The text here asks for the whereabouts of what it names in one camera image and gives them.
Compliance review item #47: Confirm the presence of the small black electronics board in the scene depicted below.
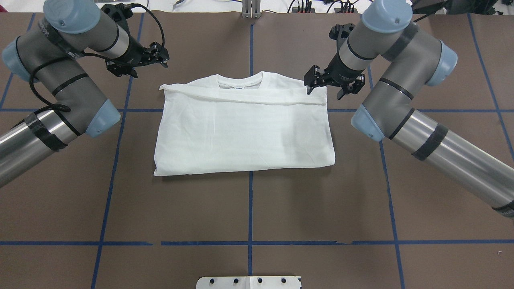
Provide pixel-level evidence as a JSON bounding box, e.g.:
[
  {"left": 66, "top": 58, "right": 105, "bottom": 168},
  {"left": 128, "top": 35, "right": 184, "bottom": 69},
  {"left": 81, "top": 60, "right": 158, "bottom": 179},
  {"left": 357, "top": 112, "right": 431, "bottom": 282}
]
[{"left": 288, "top": 0, "right": 315, "bottom": 13}]

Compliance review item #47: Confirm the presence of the white long-sleeve printed shirt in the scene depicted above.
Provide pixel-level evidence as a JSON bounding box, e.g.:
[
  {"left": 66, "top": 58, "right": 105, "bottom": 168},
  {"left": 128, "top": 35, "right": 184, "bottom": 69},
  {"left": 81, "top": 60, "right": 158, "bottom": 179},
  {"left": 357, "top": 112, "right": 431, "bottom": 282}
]
[{"left": 154, "top": 71, "right": 335, "bottom": 176}]

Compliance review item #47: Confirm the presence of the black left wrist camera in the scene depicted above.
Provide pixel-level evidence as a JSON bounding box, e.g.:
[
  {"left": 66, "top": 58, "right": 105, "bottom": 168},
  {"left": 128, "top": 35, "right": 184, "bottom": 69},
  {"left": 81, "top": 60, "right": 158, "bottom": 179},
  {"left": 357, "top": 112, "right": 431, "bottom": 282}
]
[{"left": 100, "top": 3, "right": 136, "bottom": 22}]

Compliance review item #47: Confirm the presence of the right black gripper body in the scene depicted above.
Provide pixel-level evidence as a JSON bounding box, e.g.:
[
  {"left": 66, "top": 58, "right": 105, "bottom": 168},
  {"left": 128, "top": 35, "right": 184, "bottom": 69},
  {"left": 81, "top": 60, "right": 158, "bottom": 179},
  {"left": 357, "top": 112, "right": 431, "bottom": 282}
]
[{"left": 318, "top": 56, "right": 365, "bottom": 91}]

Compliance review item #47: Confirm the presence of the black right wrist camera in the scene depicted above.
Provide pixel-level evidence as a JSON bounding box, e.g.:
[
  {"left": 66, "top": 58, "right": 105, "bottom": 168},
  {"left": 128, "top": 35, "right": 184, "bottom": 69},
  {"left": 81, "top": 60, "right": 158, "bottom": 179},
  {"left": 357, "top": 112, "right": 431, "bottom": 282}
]
[{"left": 328, "top": 22, "right": 356, "bottom": 41}]

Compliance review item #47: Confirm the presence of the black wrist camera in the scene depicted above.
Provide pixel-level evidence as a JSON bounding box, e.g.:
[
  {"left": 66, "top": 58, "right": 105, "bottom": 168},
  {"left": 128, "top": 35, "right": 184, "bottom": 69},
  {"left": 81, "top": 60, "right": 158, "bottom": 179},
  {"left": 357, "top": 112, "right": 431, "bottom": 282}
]
[
  {"left": 328, "top": 22, "right": 356, "bottom": 41},
  {"left": 100, "top": 3, "right": 136, "bottom": 22}
]

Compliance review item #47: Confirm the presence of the aluminium frame post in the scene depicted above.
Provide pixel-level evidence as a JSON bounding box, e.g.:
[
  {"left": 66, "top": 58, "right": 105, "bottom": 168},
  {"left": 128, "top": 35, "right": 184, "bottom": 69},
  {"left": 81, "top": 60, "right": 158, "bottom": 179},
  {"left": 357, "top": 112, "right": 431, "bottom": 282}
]
[{"left": 242, "top": 0, "right": 262, "bottom": 19}]

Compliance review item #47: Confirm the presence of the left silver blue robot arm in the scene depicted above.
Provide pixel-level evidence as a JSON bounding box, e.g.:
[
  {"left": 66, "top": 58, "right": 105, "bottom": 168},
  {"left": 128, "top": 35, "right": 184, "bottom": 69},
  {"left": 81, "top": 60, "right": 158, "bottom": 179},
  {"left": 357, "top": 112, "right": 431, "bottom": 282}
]
[{"left": 0, "top": 0, "right": 169, "bottom": 186}]

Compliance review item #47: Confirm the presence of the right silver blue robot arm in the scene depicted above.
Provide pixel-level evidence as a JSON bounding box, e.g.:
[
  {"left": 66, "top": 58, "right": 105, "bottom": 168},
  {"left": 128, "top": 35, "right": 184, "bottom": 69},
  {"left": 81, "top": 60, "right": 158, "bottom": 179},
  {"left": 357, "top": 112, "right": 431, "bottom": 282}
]
[{"left": 304, "top": 0, "right": 514, "bottom": 218}]

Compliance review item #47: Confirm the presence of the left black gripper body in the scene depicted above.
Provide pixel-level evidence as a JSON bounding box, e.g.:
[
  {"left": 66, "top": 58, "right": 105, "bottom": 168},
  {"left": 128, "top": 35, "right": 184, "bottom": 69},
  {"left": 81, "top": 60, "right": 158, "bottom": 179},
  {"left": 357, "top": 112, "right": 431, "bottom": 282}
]
[{"left": 106, "top": 40, "right": 148, "bottom": 69}]

